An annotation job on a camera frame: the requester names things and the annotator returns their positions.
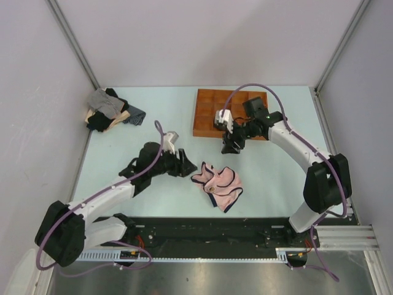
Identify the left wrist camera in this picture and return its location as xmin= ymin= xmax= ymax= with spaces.
xmin=163 ymin=131 xmax=179 ymax=154

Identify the white slotted cable duct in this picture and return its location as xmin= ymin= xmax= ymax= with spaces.
xmin=77 ymin=245 xmax=287 ymax=264

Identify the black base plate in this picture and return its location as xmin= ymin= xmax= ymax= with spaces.
xmin=91 ymin=216 xmax=322 ymax=267

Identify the navy striped underwear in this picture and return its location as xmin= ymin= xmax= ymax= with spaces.
xmin=122 ymin=105 xmax=146 ymax=126

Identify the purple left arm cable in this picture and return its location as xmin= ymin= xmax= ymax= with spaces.
xmin=36 ymin=120 xmax=163 ymax=279

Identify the wooden compartment tray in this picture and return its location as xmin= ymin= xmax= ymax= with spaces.
xmin=192 ymin=88 xmax=268 ymax=139

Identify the black underwear in pile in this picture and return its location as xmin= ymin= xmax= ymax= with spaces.
xmin=85 ymin=88 xmax=130 ymax=132

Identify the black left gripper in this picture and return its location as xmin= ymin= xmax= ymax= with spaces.
xmin=149 ymin=146 xmax=197 ymax=178

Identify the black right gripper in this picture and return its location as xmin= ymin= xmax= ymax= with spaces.
xmin=222 ymin=120 xmax=256 ymax=155

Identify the beige underwear in pile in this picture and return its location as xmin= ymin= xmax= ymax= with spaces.
xmin=85 ymin=110 xmax=129 ymax=132

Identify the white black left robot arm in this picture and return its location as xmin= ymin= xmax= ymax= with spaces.
xmin=34 ymin=142 xmax=197 ymax=267

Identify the grey striped underwear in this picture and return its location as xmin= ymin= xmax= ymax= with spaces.
xmin=87 ymin=88 xmax=124 ymax=119

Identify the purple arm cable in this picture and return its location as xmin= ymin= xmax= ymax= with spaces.
xmin=220 ymin=83 xmax=351 ymax=282
xmin=36 ymin=120 xmax=163 ymax=279

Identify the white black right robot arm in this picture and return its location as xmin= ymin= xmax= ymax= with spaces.
xmin=214 ymin=98 xmax=352 ymax=246

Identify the pink underwear navy trim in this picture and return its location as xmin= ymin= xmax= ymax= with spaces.
xmin=190 ymin=162 xmax=244 ymax=213

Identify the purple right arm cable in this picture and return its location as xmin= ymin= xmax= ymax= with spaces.
xmin=220 ymin=83 xmax=351 ymax=282

